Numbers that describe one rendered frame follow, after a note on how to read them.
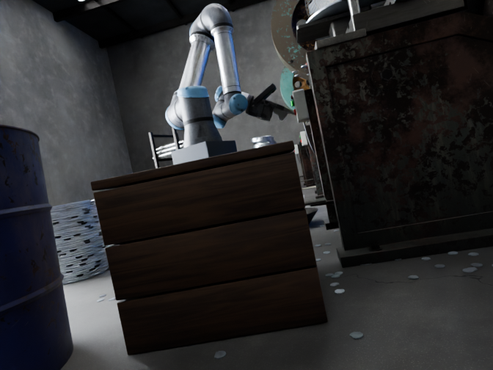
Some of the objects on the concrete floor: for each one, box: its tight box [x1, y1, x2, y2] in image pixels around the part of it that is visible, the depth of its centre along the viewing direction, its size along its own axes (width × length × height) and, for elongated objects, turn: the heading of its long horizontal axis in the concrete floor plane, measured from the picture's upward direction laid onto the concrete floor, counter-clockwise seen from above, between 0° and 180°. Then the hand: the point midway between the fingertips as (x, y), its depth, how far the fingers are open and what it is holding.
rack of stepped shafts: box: [148, 127, 185, 168], centre depth 350 cm, size 43×46×95 cm
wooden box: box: [91, 140, 328, 355], centre depth 81 cm, size 40×38×35 cm
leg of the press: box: [306, 0, 493, 268], centre depth 87 cm, size 92×12×90 cm, turn 163°
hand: (292, 111), depth 145 cm, fingers closed
